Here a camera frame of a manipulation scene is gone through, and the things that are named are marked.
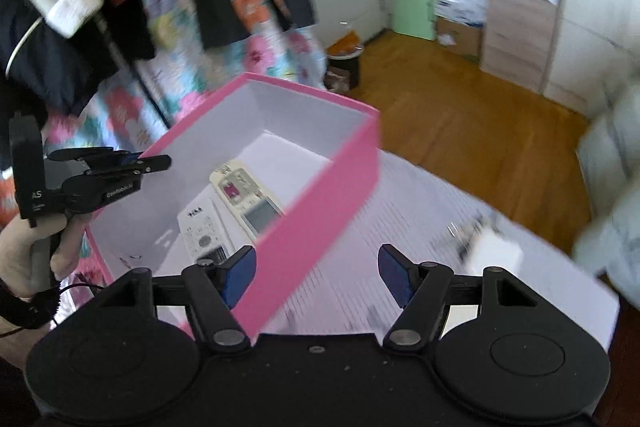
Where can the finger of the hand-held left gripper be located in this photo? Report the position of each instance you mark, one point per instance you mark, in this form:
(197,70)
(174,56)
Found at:
(95,154)
(150,164)

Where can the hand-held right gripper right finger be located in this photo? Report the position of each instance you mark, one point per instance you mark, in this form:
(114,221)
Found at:
(392,272)

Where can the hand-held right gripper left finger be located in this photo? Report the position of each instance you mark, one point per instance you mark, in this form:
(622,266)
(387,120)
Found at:
(241,272)

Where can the white remote control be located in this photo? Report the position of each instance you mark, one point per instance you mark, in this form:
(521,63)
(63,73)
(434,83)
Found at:
(205,232)

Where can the cream remote control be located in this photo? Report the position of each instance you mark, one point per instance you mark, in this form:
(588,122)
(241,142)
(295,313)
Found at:
(245,202)

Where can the white charger block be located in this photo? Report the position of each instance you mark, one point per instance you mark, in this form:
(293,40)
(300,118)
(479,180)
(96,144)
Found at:
(495,254)

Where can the pink cardboard box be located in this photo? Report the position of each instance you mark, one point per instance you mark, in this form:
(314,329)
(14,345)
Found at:
(320,187)

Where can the person's left forearm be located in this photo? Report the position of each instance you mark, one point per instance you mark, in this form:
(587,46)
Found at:
(15,347)

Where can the person's left hand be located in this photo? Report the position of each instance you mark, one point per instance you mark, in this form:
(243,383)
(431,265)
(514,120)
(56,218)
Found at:
(20,252)

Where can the pale striped tablecloth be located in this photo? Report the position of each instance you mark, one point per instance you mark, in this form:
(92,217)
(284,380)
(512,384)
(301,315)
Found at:
(400,212)

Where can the floral blanket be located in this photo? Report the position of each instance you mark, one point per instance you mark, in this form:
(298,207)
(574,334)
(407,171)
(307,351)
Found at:
(170,22)

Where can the black trash bin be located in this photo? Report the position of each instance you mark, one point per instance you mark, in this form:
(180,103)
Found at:
(345,64)

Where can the grey puffer jacket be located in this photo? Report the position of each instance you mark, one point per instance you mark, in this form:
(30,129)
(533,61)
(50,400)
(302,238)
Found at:
(615,182)

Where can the brown cardboard box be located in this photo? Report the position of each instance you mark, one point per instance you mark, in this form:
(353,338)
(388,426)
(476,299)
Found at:
(457,39)

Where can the green folded board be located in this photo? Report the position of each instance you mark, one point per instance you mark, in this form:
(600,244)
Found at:
(412,2)

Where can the wooden shelf cabinet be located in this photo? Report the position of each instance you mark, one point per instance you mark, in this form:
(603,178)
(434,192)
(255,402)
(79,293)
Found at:
(520,22)

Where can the white wardrobe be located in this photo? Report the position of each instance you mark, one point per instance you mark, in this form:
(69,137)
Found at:
(595,32)

